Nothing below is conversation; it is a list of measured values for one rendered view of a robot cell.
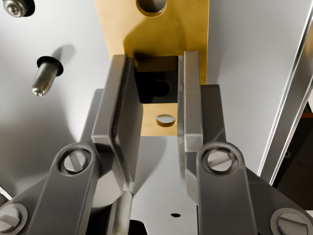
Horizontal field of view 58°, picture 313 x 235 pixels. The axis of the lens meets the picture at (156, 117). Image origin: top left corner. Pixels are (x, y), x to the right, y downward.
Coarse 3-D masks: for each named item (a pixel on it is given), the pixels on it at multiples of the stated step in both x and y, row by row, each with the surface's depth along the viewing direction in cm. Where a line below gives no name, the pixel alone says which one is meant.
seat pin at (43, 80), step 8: (48, 56) 12; (48, 64) 12; (56, 64) 12; (40, 72) 12; (48, 72) 12; (56, 72) 12; (40, 80) 12; (48, 80) 12; (32, 88) 11; (40, 88) 11; (48, 88) 12; (40, 96) 12
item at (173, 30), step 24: (96, 0) 9; (120, 0) 9; (168, 0) 9; (192, 0) 9; (120, 24) 10; (144, 24) 10; (168, 24) 10; (192, 24) 10; (120, 48) 11; (144, 48) 11; (168, 48) 11; (192, 48) 11; (144, 72) 10; (168, 72) 10; (144, 96) 11; (168, 96) 11; (144, 120) 14
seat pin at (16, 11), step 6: (6, 0) 10; (12, 0) 10; (18, 0) 10; (24, 0) 10; (30, 0) 10; (6, 6) 10; (12, 6) 10; (18, 6) 10; (24, 6) 10; (12, 12) 10; (18, 12) 10; (24, 12) 10
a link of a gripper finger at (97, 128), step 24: (120, 72) 10; (96, 96) 10; (120, 96) 9; (96, 120) 8; (120, 120) 8; (96, 144) 8; (120, 144) 8; (120, 168) 9; (24, 192) 8; (96, 192) 8; (120, 192) 9; (0, 216) 7; (24, 216) 7
